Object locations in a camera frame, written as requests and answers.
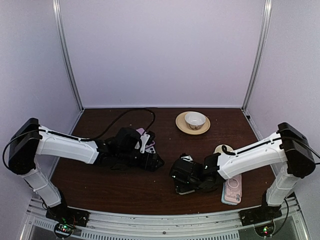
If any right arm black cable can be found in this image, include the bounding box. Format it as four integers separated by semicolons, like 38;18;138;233
277;129;320;226

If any aluminium frame post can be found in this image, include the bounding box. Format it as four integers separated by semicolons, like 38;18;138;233
241;0;273;112
52;0;84;112

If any left aluminium frame post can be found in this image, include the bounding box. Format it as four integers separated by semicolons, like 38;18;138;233
52;0;84;112

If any light blue phone case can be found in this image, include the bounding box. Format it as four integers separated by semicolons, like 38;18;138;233
221;185;242;206

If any right aluminium frame post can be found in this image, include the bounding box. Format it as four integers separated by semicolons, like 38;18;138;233
241;0;273;112

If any pink phone case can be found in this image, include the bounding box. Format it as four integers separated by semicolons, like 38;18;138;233
221;178;242;205

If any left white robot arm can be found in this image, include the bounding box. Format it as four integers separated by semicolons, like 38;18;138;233
2;118;165;222

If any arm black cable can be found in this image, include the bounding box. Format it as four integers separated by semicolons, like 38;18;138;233
74;107;156;143
277;129;320;226

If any beige ceramic saucer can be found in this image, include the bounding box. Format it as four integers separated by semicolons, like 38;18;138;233
175;111;211;135

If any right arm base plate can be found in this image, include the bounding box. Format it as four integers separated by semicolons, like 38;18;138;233
238;202;282;226

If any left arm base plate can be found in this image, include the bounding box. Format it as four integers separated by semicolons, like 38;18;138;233
45;208;90;227

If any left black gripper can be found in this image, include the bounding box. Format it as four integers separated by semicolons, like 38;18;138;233
117;150;165;172

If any cream ceramic mug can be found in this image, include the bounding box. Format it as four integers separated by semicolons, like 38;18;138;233
213;144;234;154

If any aluminium front rail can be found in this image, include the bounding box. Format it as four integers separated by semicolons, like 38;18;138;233
17;197;311;240

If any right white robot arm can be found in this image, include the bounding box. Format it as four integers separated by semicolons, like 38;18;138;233
169;122;317;221

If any purple smartphone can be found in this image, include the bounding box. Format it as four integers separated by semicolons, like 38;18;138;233
135;128;156;154

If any white ceramic bowl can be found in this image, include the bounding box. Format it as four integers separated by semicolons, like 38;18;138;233
184;111;206;130

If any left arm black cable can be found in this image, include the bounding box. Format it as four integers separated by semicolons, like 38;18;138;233
74;107;156;143

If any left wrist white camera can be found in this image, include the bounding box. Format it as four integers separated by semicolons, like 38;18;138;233
139;133;154;154

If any black smartphone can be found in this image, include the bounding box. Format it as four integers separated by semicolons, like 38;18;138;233
175;189;195;196

